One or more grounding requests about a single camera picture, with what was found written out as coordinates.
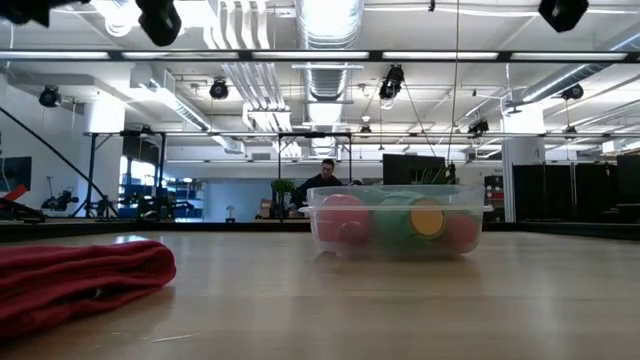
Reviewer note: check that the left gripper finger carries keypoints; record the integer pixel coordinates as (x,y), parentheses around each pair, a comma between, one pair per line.
(160,22)

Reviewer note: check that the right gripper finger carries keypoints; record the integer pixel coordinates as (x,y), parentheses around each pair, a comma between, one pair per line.
(562,12)

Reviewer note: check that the red toy strawberry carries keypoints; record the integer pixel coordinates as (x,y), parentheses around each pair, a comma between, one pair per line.
(462,232)

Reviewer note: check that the pink round toy fruit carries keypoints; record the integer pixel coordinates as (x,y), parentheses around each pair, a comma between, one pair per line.
(335,212)

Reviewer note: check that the green toy pepper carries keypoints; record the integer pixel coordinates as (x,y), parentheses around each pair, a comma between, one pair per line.
(395,220)

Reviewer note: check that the clear plastic tupperware container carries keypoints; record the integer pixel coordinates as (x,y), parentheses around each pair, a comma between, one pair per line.
(395,252)

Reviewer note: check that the black studio light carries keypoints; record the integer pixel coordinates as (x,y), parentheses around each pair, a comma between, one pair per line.
(50,96)
(218,89)
(391,85)
(573,92)

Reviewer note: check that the black overhead crossbar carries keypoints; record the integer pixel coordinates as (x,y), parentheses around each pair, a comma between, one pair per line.
(245,56)

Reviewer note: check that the white building column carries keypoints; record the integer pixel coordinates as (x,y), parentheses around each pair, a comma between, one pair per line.
(522,165)

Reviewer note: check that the black curtain panel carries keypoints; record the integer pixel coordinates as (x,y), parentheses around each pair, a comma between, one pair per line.
(560,192)

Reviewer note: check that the potted succulent plant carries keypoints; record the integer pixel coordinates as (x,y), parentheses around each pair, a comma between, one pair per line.
(440,175)

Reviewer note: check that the tall potted plant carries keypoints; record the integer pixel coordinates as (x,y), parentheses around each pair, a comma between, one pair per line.
(282,187)

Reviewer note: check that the black monitor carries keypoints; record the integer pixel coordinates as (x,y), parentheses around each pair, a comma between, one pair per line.
(410,169)

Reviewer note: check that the person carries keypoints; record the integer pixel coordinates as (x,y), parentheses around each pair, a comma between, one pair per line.
(320,182)

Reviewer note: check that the red folded cloth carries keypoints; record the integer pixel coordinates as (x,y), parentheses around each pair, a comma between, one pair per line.
(75,280)

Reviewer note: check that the silver ventilation duct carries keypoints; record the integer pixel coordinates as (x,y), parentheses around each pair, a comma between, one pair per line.
(327,30)

